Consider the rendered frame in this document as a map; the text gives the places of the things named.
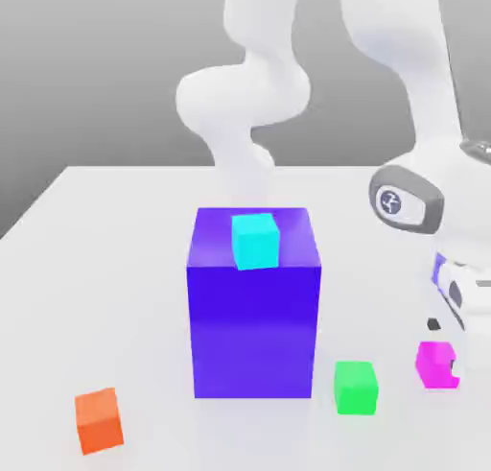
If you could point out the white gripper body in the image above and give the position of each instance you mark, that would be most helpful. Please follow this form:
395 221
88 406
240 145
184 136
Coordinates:
470 342

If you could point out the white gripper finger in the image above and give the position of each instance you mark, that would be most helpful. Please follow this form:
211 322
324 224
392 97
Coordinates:
458 368

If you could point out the small magenta cube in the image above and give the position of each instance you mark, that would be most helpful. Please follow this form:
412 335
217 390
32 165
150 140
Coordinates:
433 365

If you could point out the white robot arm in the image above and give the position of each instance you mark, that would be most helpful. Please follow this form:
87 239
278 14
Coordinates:
268 91

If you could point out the small green cube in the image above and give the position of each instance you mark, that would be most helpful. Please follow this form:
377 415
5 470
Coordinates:
355 388

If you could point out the small cyan cube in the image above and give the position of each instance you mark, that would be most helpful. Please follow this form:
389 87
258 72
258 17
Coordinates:
255 242

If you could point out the small orange cube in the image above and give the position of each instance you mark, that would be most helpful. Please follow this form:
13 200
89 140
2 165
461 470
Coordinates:
99 421

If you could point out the large purple box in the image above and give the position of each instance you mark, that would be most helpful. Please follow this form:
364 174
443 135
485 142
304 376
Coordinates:
253 325

